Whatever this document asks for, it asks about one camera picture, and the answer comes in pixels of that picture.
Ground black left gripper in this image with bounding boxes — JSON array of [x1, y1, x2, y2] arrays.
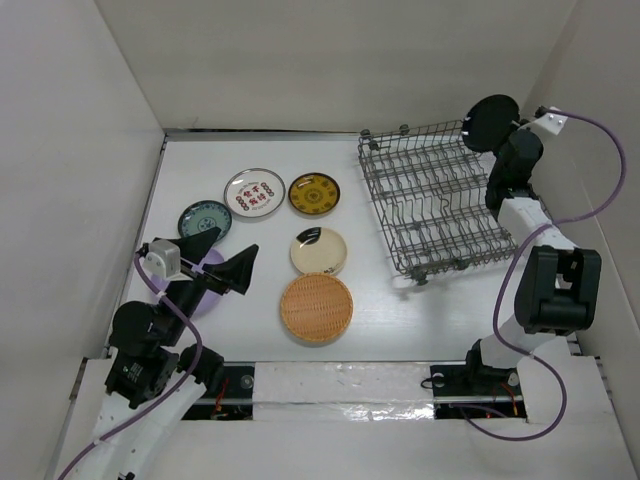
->
[[161, 225, 258, 343]]

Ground blue green patterned plate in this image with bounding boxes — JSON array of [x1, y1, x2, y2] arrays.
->
[[177, 200, 233, 243]]

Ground glossy black plate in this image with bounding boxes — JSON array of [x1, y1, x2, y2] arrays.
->
[[461, 94, 520, 153]]

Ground white plate red characters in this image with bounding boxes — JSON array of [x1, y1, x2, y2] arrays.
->
[[223, 168, 285, 219]]

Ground cream plate black brushstroke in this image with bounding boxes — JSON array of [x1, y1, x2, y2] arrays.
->
[[290, 227, 348, 275]]

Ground woven bamboo plate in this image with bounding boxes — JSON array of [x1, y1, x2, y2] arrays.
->
[[280, 273, 354, 344]]

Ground yellow brown patterned plate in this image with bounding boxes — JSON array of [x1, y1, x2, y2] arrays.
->
[[287, 172, 341, 216]]

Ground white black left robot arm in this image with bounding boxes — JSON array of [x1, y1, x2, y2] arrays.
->
[[74, 228, 259, 479]]

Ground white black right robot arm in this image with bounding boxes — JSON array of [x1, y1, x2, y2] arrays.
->
[[461, 125, 602, 394]]

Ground lilac purple plate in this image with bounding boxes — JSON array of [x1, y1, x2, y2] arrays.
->
[[149, 248, 227, 317]]

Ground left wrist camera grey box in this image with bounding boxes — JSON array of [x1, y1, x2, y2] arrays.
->
[[142, 239, 189, 282]]

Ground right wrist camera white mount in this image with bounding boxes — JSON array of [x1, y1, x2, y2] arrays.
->
[[531, 106, 568, 136]]

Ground grey wire dish rack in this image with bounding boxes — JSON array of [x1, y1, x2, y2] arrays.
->
[[358, 120, 516, 285]]

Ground metal base rail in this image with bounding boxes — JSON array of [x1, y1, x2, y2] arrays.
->
[[184, 362, 526, 422]]

